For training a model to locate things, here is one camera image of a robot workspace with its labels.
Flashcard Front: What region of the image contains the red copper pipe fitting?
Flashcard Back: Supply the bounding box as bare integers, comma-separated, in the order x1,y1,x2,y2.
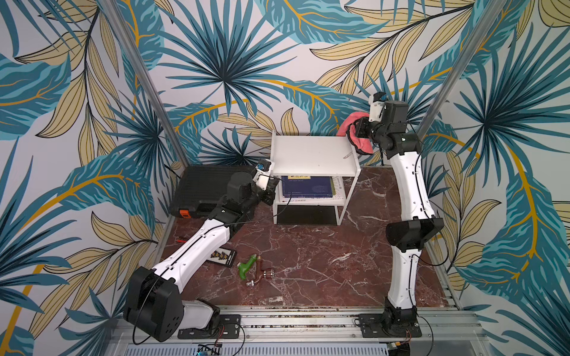
246,260,275,287

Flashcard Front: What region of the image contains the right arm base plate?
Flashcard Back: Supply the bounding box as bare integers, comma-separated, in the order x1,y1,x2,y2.
356,314,422,340

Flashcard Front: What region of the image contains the white two-tier bookshelf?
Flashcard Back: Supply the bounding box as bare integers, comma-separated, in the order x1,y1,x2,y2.
270,133,362,225

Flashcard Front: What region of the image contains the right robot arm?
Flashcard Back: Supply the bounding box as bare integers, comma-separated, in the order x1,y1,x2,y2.
346,92,444,335

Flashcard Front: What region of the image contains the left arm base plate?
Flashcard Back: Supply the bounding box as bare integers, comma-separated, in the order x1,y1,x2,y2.
176,314,243,340

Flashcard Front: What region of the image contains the pink cleaning cloth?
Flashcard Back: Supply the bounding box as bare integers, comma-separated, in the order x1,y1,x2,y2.
336,112,373,156

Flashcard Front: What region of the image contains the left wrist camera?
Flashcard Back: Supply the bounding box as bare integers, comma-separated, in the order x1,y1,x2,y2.
253,159,275,190

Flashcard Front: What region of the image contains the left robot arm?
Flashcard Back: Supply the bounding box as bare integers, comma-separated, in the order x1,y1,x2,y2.
123,170,280,342

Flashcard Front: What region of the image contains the black plastic tool case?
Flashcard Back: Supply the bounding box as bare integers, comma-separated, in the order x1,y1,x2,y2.
169,165,255,219

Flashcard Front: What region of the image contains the dark blue book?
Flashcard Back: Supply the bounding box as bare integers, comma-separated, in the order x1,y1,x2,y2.
281,177,335,198

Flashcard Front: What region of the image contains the green handled tool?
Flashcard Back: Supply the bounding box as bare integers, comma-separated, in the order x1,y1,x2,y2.
237,254,258,280

